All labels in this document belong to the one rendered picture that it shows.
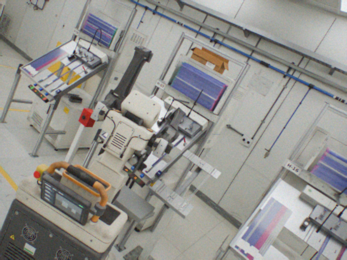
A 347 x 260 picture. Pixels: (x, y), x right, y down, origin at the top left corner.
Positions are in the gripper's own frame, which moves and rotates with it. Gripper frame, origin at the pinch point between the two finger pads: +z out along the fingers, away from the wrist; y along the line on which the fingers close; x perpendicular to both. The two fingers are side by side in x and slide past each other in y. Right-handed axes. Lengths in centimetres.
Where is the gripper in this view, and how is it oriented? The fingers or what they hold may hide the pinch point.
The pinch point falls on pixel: (140, 171)
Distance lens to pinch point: 225.1
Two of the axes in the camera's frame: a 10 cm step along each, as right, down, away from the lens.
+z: 0.1, 6.4, 7.7
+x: -6.7, 5.7, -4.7
